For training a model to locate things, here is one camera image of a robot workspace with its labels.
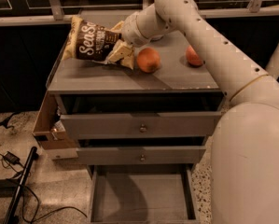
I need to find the grey bottom drawer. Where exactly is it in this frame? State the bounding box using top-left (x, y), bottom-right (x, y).
top-left (89, 164), bottom-right (201, 224)

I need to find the orange fruit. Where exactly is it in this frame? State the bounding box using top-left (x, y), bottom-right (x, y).
top-left (136, 48), bottom-right (160, 73)

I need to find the metal window railing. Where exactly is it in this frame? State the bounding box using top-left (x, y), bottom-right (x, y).
top-left (0, 0), bottom-right (279, 28)

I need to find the brown cardboard box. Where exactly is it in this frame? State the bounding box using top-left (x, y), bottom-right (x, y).
top-left (33, 92), bottom-right (77, 160)

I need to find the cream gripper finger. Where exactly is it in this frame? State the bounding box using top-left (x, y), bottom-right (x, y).
top-left (110, 21), bottom-right (124, 33)
top-left (106, 39), bottom-right (133, 63)

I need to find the red apple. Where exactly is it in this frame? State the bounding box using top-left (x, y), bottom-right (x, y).
top-left (185, 46), bottom-right (202, 67)

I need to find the black pole on floor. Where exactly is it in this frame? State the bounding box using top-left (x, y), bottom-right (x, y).
top-left (3, 147), bottom-right (38, 224)

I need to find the black floor cable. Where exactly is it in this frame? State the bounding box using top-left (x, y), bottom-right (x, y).
top-left (0, 147), bottom-right (88, 224)

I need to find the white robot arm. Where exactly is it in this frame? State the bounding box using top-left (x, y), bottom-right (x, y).
top-left (122, 0), bottom-right (279, 224)

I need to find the grey top drawer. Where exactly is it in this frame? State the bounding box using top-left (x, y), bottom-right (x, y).
top-left (61, 111), bottom-right (221, 140)

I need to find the grey drawer cabinet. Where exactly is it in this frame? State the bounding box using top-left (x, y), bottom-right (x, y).
top-left (45, 8), bottom-right (240, 224)

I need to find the grey drawer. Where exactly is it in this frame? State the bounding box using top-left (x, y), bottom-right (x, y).
top-left (61, 111), bottom-right (221, 140)
top-left (77, 146), bottom-right (205, 165)
top-left (89, 164), bottom-right (201, 224)

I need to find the grey middle drawer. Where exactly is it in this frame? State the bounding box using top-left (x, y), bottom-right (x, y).
top-left (77, 146), bottom-right (205, 165)

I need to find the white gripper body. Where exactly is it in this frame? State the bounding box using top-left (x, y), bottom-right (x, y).
top-left (121, 11), bottom-right (150, 47)

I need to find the white ceramic bowl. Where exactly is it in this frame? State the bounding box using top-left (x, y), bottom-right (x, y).
top-left (151, 35), bottom-right (163, 42)

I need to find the brown sea salt chip bag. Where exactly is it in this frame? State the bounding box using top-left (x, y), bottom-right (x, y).
top-left (62, 16), bottom-right (134, 69)

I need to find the black power adapter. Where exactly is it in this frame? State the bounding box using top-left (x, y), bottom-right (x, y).
top-left (4, 151), bottom-right (20, 164)

